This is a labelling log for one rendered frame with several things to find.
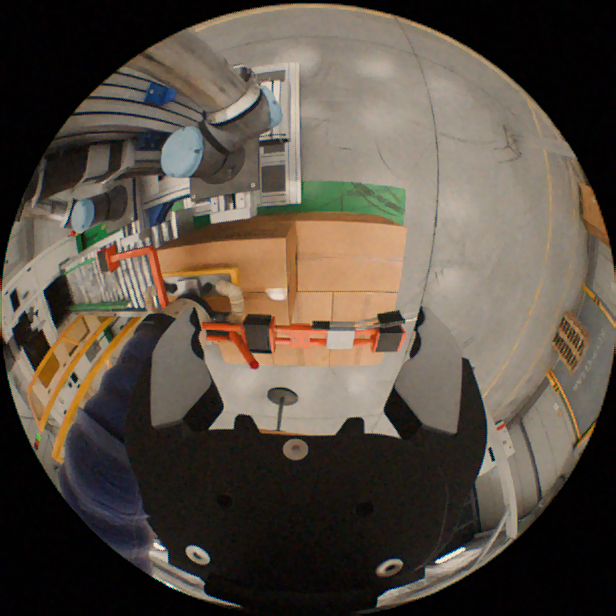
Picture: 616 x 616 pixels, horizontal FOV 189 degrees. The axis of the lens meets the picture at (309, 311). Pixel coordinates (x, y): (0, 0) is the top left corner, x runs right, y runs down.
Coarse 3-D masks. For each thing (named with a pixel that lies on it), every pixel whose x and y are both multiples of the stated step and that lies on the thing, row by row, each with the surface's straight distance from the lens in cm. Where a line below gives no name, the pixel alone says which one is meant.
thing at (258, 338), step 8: (248, 320) 57; (256, 320) 57; (264, 320) 56; (272, 320) 56; (240, 328) 55; (248, 328) 56; (256, 328) 55; (264, 328) 55; (272, 328) 54; (248, 336) 57; (256, 336) 57; (264, 336) 56; (272, 336) 54; (248, 344) 59; (256, 344) 59; (264, 344) 58; (272, 344) 56; (256, 352) 60; (264, 352) 59; (272, 352) 58
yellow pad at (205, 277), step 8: (168, 272) 77; (176, 272) 74; (184, 272) 72; (192, 272) 70; (200, 272) 69; (208, 272) 67; (216, 272) 66; (224, 272) 65; (232, 272) 64; (168, 280) 76; (176, 280) 74; (200, 280) 69; (208, 280) 68; (216, 280) 66; (232, 280) 65; (168, 288) 78; (176, 288) 74; (200, 288) 70; (208, 288) 66; (240, 288) 67; (168, 296) 81; (176, 296) 78; (208, 296) 71; (216, 296) 70; (224, 296) 68
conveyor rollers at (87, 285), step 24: (120, 240) 179; (168, 240) 141; (72, 264) 290; (96, 264) 226; (120, 264) 189; (144, 264) 161; (72, 288) 310; (96, 288) 237; (120, 288) 199; (144, 288) 172
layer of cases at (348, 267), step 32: (224, 224) 133; (320, 224) 110; (352, 224) 111; (384, 224) 116; (320, 256) 113; (352, 256) 115; (384, 256) 119; (320, 288) 120; (352, 288) 122; (384, 288) 127; (320, 320) 131; (352, 320) 133; (224, 352) 163; (288, 352) 148; (320, 352) 147; (352, 352) 150
